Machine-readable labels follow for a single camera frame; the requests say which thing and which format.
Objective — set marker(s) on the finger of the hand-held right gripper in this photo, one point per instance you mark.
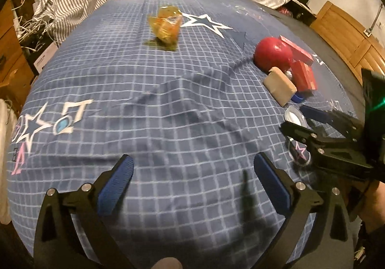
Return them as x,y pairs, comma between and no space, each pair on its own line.
337,151
337,120

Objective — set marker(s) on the person's right forearm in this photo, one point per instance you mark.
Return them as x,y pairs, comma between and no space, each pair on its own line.
376,206

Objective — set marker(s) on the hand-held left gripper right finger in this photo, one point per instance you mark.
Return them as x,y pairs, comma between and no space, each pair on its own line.
272,188

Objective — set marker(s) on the wooden dresser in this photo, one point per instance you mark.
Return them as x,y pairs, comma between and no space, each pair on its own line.
12,55

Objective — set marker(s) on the wooden headboard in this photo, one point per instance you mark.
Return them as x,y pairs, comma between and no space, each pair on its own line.
346,34

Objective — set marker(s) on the long red box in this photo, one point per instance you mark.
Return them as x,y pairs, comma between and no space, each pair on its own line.
296,50

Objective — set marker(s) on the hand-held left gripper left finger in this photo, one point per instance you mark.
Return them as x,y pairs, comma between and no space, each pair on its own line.
115,189

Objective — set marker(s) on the white round lid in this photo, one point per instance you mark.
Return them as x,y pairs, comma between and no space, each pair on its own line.
296,115

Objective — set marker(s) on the beige foam block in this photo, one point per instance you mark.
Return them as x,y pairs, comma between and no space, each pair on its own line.
281,85

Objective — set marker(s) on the blue round cap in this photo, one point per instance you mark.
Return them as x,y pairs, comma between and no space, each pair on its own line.
297,97

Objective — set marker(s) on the orange clear wrapper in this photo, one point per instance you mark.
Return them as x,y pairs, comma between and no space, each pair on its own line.
167,27

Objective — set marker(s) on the small red white box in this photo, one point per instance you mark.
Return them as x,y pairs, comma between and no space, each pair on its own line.
305,76

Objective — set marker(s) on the red ball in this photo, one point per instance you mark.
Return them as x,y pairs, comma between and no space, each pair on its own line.
272,54

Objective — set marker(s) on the white cardboard box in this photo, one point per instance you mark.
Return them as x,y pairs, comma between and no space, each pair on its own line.
42,57

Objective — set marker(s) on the blue printed blanket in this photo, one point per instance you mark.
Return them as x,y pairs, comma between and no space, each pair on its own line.
180,124

